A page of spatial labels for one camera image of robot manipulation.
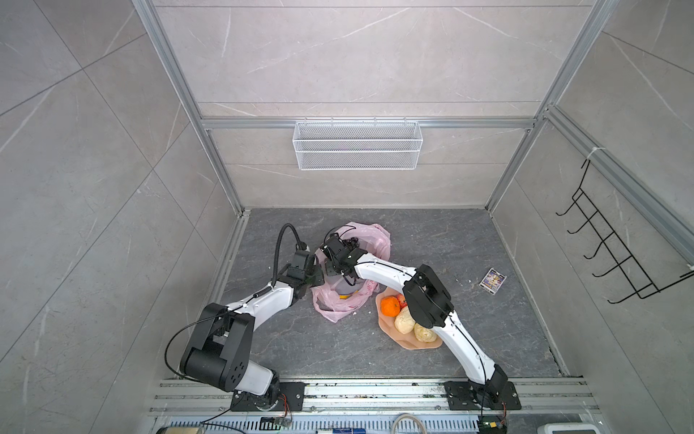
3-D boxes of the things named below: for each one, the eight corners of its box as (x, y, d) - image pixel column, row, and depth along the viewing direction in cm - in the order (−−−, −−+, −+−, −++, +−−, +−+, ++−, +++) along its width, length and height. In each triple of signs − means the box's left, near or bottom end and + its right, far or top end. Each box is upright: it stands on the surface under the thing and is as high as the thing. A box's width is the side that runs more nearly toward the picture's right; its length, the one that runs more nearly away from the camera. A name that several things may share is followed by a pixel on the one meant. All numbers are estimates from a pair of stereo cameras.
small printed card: (477, 285, 98) (480, 282, 97) (488, 269, 103) (490, 266, 101) (494, 295, 96) (497, 292, 94) (504, 279, 100) (507, 276, 98)
